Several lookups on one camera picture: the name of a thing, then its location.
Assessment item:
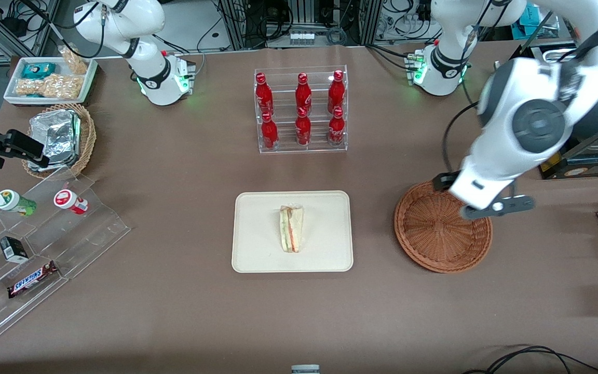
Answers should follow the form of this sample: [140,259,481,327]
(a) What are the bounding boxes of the brown round wicker basket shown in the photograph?
[394,180,494,274]

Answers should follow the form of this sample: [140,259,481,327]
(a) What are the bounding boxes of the snickers chocolate bar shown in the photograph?
[7,261,60,299]

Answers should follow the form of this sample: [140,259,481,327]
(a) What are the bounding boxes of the large clear peanut bag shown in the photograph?
[15,73,84,100]

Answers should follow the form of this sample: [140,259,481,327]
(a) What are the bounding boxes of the red lid yoghurt cup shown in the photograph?
[53,189,90,216]

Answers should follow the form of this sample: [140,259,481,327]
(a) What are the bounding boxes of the small black carton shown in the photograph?
[0,236,30,263]

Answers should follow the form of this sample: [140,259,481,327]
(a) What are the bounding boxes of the clear acrylic step stand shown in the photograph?
[0,166,132,352]

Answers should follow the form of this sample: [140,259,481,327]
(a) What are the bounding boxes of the light tan wicker basket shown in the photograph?
[21,102,97,180]

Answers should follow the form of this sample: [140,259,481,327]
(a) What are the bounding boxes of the white rectangular snack tray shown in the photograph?
[3,56,98,108]

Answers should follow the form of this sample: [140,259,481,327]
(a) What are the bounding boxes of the black machine with emergency button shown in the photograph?
[538,117,598,180]

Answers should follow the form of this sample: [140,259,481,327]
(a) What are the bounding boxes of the small clear peanut bag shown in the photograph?
[58,45,90,75]

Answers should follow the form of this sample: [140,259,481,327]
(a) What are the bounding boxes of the cream rectangular serving tray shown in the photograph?
[231,190,355,274]

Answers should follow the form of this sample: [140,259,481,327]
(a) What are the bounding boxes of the silver foil wrapped packs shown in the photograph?
[27,109,82,172]

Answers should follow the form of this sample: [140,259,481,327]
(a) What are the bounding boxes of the red cola bottle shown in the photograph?
[261,111,279,151]
[295,106,312,146]
[255,72,274,116]
[295,72,313,112]
[328,106,346,146]
[328,70,346,112]

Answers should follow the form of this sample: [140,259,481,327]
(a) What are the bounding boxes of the green lid yoghurt cup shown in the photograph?
[0,189,38,218]

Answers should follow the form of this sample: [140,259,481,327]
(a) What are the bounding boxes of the teal snack packet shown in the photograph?
[21,62,57,80]

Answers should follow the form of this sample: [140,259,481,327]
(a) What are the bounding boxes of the triangle sandwich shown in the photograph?
[279,204,305,254]

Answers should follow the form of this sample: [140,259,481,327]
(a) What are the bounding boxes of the grey wrist camera bar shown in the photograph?
[459,194,536,220]

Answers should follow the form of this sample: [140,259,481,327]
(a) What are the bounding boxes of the black floor cable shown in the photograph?
[461,345,598,374]

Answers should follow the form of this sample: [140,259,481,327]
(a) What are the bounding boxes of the teal box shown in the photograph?
[518,4,539,28]

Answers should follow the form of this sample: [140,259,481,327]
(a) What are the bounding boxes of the clear acrylic bottle rack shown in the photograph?
[253,64,349,154]

